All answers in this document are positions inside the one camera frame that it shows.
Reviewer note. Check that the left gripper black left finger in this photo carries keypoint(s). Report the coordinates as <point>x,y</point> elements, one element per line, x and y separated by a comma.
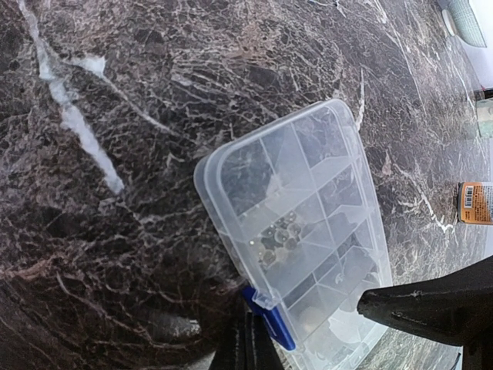
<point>246,345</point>

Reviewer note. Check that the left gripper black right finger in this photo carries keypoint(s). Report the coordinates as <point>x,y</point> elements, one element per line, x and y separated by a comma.
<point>453,310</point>

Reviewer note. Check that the clear plastic pill organizer box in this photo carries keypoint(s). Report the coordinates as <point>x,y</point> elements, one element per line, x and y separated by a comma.
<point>295,207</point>

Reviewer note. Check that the amber pill bottle grey cap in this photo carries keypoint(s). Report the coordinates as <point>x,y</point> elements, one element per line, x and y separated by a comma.
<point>475,203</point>

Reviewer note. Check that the right celadon green bowl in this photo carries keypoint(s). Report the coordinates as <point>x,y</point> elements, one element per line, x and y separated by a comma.
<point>460,21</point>

